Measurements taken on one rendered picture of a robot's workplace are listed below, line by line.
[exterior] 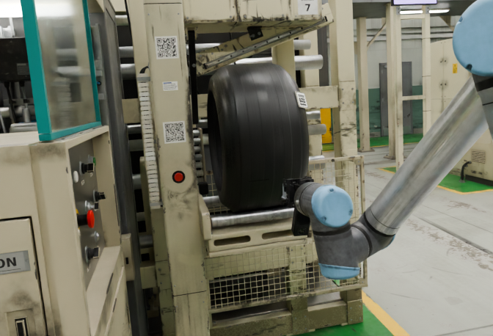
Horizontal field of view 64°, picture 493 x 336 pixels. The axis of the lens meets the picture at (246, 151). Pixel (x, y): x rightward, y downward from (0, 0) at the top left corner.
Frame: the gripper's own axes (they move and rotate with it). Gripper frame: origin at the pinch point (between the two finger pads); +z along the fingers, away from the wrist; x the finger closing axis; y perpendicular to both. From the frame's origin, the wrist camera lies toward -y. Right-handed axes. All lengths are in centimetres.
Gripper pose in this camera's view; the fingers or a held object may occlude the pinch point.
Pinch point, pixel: (287, 198)
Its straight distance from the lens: 126.0
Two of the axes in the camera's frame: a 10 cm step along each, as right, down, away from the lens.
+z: -2.0, 0.1, 9.8
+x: -9.8, 0.9, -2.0
